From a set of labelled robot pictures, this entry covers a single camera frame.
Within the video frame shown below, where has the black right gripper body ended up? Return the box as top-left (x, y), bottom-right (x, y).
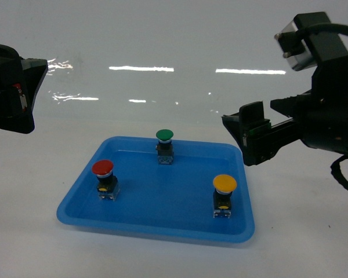
top-left (290, 60), bottom-right (348, 156)

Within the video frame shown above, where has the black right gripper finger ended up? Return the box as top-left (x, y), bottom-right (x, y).
top-left (222, 101), bottom-right (302, 166)
top-left (270, 92), bottom-right (312, 118)

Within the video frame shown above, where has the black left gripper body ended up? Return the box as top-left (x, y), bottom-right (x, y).
top-left (0, 45), bottom-right (20, 124)

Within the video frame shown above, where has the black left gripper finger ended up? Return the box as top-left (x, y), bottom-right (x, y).
top-left (17, 58), bottom-right (48, 134)

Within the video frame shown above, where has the yellow mushroom push button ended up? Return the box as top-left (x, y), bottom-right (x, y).
top-left (212, 174), bottom-right (237, 218)

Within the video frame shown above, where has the red mushroom push button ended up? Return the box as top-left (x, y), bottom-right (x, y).
top-left (92, 159), bottom-right (120, 201)

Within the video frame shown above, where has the white glossy back panel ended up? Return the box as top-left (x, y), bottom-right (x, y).
top-left (0, 1), bottom-right (348, 134)

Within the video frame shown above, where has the blue plastic tray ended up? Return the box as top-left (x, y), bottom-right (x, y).
top-left (57, 136), bottom-right (255, 243)

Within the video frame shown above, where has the green mushroom push button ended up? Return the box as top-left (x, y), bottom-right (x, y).
top-left (156, 129), bottom-right (174, 164)

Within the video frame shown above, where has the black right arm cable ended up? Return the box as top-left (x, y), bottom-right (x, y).
top-left (330, 155), bottom-right (348, 199)

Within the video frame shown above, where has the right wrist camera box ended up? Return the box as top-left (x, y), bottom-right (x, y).
top-left (274, 12), bottom-right (348, 71)

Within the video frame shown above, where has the black right camera cable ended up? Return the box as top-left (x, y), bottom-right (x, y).
top-left (306, 23), bottom-right (348, 40)

